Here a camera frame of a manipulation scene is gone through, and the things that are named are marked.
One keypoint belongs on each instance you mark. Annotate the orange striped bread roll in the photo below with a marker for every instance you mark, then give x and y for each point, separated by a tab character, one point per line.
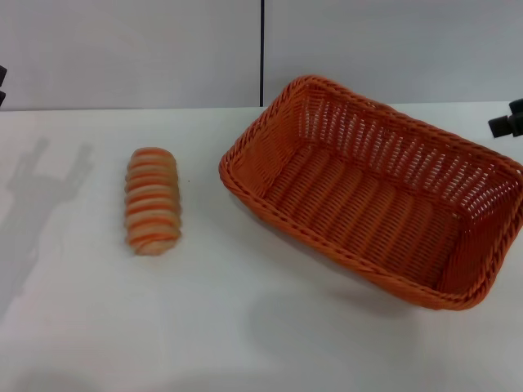
153	200

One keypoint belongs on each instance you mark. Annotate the black vertical wall strip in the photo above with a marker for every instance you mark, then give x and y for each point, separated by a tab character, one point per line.
261	53

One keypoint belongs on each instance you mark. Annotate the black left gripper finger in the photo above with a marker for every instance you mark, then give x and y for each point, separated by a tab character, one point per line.
3	75

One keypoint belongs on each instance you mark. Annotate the orange woven rectangular basket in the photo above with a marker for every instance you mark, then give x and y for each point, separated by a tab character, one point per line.
347	204

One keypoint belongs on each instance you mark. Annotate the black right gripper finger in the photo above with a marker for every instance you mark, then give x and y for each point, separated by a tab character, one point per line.
506	126
517	107

